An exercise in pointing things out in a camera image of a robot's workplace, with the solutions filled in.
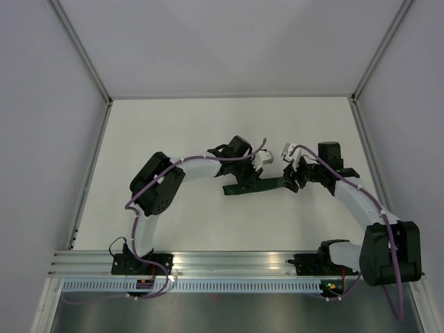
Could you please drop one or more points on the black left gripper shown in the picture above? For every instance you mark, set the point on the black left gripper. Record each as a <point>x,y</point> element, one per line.
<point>254,175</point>

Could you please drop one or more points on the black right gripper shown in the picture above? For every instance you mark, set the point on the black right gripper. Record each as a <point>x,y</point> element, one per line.
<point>292,173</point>

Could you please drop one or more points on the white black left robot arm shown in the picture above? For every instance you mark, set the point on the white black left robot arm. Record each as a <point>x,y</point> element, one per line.
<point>156,185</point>

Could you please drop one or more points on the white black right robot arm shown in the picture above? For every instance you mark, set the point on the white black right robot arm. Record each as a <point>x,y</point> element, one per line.
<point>390,250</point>

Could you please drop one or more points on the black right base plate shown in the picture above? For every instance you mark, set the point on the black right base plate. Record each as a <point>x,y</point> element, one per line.
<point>310,264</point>

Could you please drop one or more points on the white slotted cable duct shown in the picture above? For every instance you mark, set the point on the white slotted cable duct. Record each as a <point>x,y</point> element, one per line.
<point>197,285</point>

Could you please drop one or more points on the aluminium frame rail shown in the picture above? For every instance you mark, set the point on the aluminium frame rail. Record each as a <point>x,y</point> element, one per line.
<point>186,264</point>

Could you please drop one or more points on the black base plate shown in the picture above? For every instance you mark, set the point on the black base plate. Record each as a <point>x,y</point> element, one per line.
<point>127,264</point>
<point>310,264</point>

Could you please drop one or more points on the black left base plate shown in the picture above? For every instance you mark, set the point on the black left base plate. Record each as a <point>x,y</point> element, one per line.
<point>127,264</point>

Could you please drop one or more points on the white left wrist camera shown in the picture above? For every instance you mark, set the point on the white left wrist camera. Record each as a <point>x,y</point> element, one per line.
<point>263,157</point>

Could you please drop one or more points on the green cloth napkin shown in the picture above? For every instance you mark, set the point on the green cloth napkin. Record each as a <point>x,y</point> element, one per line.
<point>267,185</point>

